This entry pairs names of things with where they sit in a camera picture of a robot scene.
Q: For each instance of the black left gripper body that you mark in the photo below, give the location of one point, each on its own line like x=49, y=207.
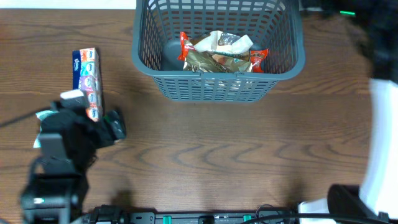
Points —
x=102, y=135

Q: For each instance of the colourful tissue multipack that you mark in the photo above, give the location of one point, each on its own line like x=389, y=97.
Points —
x=87, y=78

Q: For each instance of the gold foil bag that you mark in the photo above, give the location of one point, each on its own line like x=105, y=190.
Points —
x=202, y=61

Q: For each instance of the beige snack pouch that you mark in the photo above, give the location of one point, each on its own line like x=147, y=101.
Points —
x=219, y=41

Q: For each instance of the red spaghetti packet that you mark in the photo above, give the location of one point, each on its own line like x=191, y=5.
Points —
x=256, y=57

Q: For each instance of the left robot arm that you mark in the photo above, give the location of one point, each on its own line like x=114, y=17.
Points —
x=68, y=140

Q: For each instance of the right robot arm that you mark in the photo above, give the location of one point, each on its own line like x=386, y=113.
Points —
x=375, y=200

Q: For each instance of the white green tissue packet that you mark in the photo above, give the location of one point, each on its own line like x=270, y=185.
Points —
x=41, y=115

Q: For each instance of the grey plastic basket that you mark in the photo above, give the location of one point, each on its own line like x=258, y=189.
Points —
x=274, y=25

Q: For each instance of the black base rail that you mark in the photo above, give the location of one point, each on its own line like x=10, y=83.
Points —
x=113, y=214

